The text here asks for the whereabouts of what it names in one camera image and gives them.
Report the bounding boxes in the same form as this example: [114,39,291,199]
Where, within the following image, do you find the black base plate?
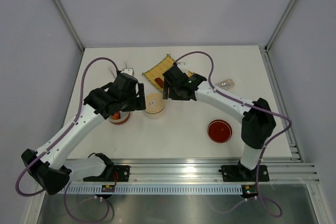
[218,165,270,182]
[82,165,131,183]

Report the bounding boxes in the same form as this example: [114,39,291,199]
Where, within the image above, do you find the right aluminium frame post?
[264,0,300,53]

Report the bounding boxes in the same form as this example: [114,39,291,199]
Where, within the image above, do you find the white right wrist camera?
[183,69,195,77]

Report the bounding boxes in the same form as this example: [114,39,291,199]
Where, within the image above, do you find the woven bamboo tray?
[141,54,196,93]

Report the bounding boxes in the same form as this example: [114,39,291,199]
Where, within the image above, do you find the beige steel lunch container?
[144,108,165,120]

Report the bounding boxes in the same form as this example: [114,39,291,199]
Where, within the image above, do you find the aluminium mounting rail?
[113,158,320,184]

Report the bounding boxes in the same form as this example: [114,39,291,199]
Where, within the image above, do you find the white slotted cable duct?
[60,184,243,195]

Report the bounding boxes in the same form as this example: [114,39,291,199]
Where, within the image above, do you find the orange spotted food piece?
[112,112,121,120]

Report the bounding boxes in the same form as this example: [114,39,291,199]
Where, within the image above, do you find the metal serving tongs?
[109,60,128,78]

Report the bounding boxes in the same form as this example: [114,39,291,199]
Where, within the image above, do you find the red-based steel lunch container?
[109,111,131,125]

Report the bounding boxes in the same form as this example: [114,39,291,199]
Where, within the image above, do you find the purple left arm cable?
[15,56,121,222]

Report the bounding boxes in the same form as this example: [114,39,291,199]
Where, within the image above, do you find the left aluminium frame post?
[51,0,85,54]

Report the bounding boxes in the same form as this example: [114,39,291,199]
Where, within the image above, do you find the aluminium frame post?
[51,0,85,54]
[264,0,300,53]

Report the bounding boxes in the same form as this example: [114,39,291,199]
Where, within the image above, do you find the red round lid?
[207,120,233,143]

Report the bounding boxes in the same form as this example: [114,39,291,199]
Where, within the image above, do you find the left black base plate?
[82,165,131,183]

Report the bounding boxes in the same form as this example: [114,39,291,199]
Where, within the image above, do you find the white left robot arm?
[21,72,145,195]

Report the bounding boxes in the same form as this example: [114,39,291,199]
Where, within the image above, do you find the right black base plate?
[218,165,270,182]

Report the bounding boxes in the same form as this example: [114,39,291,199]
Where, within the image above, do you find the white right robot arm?
[163,64,276,181]

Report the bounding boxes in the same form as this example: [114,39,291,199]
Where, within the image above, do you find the dark red meat slice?
[154,78,164,88]

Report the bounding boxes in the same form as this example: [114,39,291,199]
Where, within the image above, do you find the cream round lid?
[145,93,165,114]

